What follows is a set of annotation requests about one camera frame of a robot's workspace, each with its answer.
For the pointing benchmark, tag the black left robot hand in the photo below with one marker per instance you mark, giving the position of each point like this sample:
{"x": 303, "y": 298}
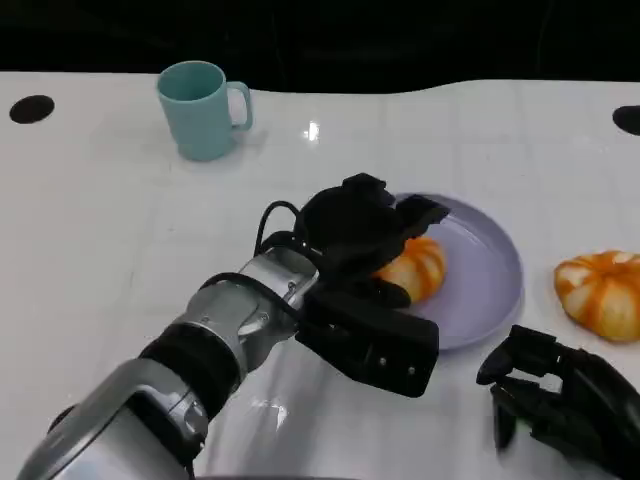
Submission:
{"x": 350, "y": 225}

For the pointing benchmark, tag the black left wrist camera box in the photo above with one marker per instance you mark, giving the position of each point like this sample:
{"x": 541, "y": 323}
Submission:
{"x": 375, "y": 340}

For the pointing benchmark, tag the lilac plate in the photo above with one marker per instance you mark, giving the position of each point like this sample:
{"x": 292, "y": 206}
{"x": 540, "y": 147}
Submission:
{"x": 480, "y": 280}

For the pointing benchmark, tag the orange and white bread roll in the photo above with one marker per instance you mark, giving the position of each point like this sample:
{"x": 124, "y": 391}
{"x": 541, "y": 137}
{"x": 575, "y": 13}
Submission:
{"x": 600, "y": 295}
{"x": 420, "y": 270}

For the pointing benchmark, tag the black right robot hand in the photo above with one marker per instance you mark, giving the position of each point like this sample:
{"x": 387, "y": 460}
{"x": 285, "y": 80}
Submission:
{"x": 585, "y": 400}

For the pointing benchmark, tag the pale green mug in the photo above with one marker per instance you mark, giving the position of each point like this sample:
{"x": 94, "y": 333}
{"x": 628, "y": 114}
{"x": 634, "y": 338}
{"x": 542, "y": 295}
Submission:
{"x": 197, "y": 115}

